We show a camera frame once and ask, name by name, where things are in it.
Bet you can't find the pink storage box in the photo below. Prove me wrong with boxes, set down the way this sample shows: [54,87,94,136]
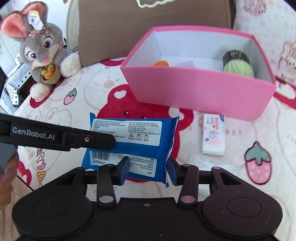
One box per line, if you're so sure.
[120,25,276,121]

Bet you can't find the cartoon bear bed blanket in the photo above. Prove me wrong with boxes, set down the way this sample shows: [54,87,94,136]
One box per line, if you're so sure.
[0,59,296,241]

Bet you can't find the purple plush toy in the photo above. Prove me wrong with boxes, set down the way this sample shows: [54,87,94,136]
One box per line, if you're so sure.
[176,60,195,68]

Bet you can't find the green yarn ball black label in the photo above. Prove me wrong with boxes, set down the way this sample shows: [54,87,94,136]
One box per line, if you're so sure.
[222,50,254,77]

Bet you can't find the grey bunny plush toy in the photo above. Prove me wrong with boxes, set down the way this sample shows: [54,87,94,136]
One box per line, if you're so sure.
[1,1,82,101]

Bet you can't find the small white tissue pack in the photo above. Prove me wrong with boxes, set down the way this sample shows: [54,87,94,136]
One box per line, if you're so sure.
[202,113,226,156]

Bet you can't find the blue wet wipes pack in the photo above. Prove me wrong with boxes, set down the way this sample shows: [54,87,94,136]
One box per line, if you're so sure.
[81,113,179,186]

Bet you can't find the clear box of floss picks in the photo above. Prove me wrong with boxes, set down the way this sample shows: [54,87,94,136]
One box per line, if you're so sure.
[187,153,240,176]

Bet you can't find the brown cloud pillow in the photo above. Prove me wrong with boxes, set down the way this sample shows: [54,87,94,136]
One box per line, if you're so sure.
[78,0,235,67]

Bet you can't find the orange egg-shaped sponge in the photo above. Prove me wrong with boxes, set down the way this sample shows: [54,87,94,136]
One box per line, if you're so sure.
[154,60,170,67]

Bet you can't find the person's left hand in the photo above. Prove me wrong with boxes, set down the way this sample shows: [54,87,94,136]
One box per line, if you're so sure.
[0,152,20,210]

